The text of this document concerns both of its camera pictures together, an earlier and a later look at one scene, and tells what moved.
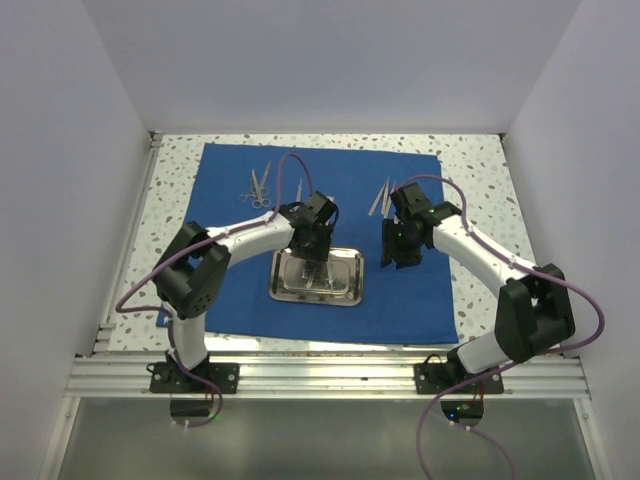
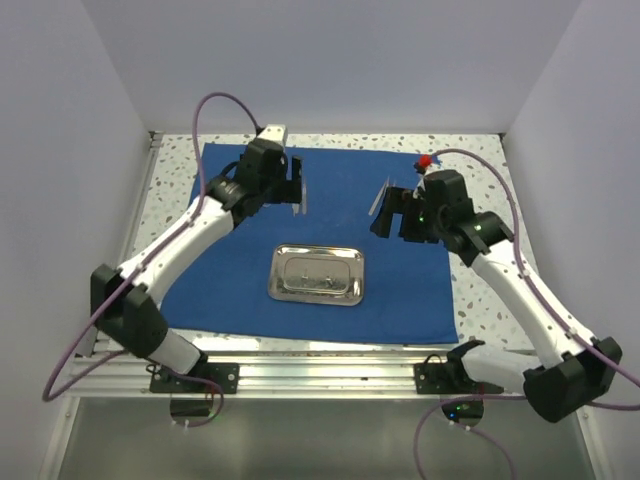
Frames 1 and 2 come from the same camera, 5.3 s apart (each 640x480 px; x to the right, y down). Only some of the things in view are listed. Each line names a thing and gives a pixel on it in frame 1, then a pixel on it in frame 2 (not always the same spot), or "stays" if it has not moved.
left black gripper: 319,253 → 288,191
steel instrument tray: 338,280 stays
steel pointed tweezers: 383,206 stays
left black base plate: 167,378 stays
